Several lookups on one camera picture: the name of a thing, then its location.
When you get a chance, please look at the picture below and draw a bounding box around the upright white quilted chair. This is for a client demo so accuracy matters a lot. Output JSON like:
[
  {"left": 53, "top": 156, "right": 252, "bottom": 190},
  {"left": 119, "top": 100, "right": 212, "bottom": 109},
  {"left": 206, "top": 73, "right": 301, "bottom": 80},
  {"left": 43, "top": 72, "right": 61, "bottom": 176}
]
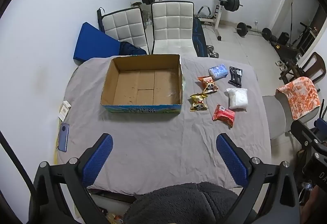
[{"left": 151, "top": 1, "right": 198, "bottom": 56}]

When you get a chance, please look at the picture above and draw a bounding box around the orange panda snack packet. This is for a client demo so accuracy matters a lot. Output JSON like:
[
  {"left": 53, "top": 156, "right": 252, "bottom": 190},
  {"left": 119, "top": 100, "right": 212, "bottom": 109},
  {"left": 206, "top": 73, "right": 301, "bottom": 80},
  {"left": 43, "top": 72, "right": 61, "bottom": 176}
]
[{"left": 197, "top": 76, "right": 219, "bottom": 94}]

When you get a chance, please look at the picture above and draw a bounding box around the black weight bench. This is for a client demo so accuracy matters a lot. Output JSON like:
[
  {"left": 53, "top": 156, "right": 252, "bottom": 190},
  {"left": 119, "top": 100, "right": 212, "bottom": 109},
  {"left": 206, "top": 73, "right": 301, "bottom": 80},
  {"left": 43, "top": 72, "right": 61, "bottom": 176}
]
[{"left": 193, "top": 17, "right": 209, "bottom": 57}]

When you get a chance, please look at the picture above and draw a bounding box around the orange floral towel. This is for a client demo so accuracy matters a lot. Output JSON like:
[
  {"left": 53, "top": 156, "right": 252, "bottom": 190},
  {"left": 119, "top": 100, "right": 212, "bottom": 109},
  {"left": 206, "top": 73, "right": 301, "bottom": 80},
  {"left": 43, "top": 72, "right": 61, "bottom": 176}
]
[{"left": 277, "top": 76, "right": 321, "bottom": 120}]

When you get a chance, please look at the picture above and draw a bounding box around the tilted white quilted chair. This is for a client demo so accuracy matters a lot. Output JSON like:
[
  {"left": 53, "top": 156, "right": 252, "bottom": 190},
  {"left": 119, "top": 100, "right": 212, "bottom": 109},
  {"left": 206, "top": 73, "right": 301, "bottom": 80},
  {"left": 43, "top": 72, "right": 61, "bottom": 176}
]
[{"left": 102, "top": 8, "right": 149, "bottom": 55}]

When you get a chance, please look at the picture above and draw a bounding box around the white soft packet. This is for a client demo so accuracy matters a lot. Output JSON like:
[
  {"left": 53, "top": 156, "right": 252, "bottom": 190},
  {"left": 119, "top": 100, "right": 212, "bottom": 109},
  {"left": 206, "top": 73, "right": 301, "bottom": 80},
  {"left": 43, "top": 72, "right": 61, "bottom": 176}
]
[{"left": 226, "top": 88, "right": 248, "bottom": 110}]

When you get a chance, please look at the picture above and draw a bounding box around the dark blue cloth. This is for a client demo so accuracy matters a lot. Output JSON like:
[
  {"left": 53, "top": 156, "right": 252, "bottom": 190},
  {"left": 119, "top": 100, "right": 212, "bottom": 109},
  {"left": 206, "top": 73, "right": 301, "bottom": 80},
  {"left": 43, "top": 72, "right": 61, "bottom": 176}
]
[{"left": 120, "top": 41, "right": 148, "bottom": 56}]

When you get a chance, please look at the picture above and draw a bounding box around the person's right forearm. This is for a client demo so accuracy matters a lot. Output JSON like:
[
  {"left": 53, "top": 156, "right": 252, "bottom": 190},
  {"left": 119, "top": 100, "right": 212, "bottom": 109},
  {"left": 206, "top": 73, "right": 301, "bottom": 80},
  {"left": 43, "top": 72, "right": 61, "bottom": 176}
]
[{"left": 300, "top": 186, "right": 327, "bottom": 224}]

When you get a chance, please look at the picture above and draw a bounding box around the black patterned packet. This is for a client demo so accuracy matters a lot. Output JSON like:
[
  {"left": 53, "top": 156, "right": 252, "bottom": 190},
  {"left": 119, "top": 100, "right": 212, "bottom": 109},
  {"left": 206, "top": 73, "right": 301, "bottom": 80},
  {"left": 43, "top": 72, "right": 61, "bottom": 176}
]
[{"left": 228, "top": 66, "right": 243, "bottom": 87}]

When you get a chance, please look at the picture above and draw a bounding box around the dark grey fleece garment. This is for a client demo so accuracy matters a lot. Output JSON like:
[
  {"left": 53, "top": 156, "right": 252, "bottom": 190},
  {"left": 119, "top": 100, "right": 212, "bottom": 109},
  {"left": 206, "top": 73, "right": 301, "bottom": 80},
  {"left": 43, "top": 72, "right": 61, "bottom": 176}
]
[{"left": 124, "top": 182, "right": 252, "bottom": 224}]

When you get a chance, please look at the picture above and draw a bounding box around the cardboard box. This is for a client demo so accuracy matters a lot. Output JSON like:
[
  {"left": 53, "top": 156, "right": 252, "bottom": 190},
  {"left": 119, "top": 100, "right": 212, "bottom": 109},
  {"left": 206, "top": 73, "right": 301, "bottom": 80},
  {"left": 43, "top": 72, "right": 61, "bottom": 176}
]
[{"left": 100, "top": 54, "right": 185, "bottom": 114}]

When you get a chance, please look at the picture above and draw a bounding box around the light blue snack packet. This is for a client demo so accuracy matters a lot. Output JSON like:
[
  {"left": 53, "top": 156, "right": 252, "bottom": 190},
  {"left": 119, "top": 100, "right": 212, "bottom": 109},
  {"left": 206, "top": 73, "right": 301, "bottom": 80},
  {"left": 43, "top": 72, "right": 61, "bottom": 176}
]
[{"left": 208, "top": 63, "right": 228, "bottom": 79}]

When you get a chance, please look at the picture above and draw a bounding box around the dark wooden chair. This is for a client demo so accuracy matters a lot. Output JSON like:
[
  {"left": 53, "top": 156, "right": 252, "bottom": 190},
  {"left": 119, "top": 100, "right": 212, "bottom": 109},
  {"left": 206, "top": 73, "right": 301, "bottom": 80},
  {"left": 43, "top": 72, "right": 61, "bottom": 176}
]
[{"left": 280, "top": 52, "right": 327, "bottom": 84}]

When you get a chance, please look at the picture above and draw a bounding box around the small white box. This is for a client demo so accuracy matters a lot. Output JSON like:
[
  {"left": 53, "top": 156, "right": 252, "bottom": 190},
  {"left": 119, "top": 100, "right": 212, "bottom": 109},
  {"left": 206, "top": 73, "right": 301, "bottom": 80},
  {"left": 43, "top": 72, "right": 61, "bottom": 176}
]
[{"left": 58, "top": 101, "right": 71, "bottom": 121}]

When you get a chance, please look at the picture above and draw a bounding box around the red snack packet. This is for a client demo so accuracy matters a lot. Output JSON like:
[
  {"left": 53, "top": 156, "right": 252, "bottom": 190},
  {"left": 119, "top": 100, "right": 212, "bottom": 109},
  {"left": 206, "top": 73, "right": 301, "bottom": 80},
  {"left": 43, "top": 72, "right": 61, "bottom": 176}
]
[{"left": 212, "top": 105, "right": 235, "bottom": 128}]

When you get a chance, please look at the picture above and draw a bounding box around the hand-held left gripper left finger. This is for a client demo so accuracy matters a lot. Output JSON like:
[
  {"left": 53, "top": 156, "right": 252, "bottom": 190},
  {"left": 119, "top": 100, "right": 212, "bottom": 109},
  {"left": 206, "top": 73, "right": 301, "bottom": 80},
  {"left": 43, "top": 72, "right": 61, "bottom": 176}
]
[{"left": 29, "top": 133, "right": 113, "bottom": 224}]

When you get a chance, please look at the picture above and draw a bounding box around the blue smartphone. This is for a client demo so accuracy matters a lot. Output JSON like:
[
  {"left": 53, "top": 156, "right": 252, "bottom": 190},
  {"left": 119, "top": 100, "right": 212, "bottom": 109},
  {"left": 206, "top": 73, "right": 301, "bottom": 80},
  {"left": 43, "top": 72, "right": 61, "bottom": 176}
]
[{"left": 58, "top": 123, "right": 70, "bottom": 152}]

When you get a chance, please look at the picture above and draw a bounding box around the grey round chair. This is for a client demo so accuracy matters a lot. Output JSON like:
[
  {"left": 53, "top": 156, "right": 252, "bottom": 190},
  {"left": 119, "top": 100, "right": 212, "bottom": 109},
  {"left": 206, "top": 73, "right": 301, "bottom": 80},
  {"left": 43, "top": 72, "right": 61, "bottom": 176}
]
[{"left": 262, "top": 91, "right": 293, "bottom": 140}]

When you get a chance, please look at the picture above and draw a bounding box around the blue foam mat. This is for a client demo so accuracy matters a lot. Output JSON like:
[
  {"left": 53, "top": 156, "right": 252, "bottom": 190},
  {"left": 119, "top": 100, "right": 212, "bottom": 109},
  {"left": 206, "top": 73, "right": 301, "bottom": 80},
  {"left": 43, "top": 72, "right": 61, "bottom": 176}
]
[{"left": 73, "top": 22, "right": 120, "bottom": 63}]

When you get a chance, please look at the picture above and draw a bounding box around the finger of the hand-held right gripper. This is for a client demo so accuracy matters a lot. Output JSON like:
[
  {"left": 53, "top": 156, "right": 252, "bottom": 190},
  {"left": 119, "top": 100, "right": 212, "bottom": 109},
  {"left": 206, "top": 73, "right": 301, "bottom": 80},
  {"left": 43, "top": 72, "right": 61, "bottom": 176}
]
[{"left": 291, "top": 120, "right": 327, "bottom": 157}]

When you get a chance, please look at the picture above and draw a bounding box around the yellow panda snack packet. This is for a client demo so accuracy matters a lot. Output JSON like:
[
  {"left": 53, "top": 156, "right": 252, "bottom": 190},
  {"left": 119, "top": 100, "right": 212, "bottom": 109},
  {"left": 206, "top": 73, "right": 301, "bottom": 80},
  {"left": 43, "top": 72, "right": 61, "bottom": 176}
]
[{"left": 189, "top": 93, "right": 208, "bottom": 112}]

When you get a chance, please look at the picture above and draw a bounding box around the small metal dumbbell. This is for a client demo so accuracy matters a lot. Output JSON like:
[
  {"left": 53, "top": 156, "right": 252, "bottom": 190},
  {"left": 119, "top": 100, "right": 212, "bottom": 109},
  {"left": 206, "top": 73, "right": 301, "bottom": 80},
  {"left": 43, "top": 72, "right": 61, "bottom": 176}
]
[{"left": 206, "top": 45, "right": 219, "bottom": 58}]

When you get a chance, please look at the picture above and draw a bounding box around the short barbell with black plates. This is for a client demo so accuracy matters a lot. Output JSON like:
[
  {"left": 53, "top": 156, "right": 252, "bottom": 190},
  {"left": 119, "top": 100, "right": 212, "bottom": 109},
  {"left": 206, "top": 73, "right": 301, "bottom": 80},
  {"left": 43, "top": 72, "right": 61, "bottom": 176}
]
[{"left": 236, "top": 22, "right": 272, "bottom": 41}]

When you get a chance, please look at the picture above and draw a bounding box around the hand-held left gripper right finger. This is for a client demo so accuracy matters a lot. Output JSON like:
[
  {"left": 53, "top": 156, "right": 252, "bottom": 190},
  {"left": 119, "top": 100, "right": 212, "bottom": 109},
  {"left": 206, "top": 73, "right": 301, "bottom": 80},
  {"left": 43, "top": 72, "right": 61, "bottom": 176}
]
[{"left": 216, "top": 133, "right": 300, "bottom": 224}]

